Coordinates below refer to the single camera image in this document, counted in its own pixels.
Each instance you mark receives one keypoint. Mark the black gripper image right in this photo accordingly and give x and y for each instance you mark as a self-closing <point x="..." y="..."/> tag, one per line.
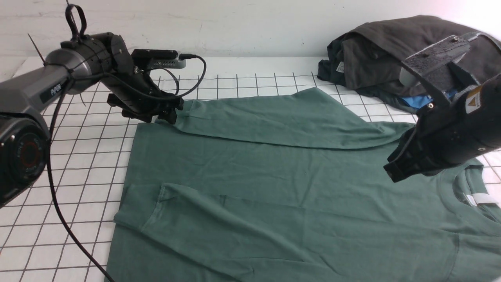
<point x="411" y="158"/>

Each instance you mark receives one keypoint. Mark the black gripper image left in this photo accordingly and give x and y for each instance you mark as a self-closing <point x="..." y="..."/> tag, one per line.
<point x="140" y="98"/>

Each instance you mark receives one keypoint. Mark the green long-sleeved shirt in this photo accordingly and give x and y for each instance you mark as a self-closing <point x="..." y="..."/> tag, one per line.
<point x="292" y="189"/>

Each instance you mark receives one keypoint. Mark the blue crumpled garment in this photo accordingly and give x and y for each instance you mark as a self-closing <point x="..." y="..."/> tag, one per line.
<point x="417" y="102"/>

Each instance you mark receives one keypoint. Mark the dark grey crumpled garment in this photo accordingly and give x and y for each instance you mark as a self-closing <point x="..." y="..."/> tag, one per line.
<point x="368" y="58"/>

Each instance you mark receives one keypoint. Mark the white grid-patterned tablecloth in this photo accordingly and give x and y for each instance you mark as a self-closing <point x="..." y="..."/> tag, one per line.
<point x="93" y="143"/>

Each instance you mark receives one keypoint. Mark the black wrist camera image left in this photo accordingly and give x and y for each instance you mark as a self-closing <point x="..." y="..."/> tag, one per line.
<point x="149" y="59"/>

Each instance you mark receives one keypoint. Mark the black wrist camera image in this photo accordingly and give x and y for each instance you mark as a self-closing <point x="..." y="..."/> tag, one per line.
<point x="436" y="67"/>
<point x="149" y="59"/>

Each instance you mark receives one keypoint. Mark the black wrist camera image right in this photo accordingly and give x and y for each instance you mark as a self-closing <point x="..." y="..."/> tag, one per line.
<point x="436" y="67"/>

